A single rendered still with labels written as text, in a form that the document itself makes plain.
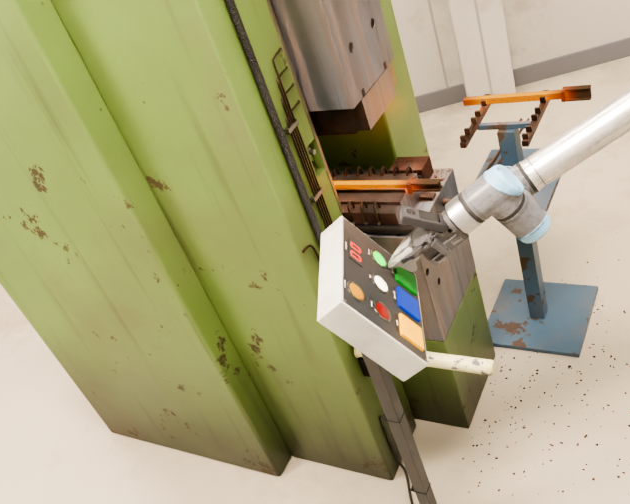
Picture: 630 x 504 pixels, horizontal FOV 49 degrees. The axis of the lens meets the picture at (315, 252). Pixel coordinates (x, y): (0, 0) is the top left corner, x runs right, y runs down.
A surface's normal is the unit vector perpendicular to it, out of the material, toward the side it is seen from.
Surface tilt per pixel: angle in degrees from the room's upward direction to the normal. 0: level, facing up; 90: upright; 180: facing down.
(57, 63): 90
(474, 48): 90
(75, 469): 0
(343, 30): 90
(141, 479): 0
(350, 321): 90
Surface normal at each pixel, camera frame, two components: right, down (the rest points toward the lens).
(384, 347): -0.04, 0.59
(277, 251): -0.44, 0.63
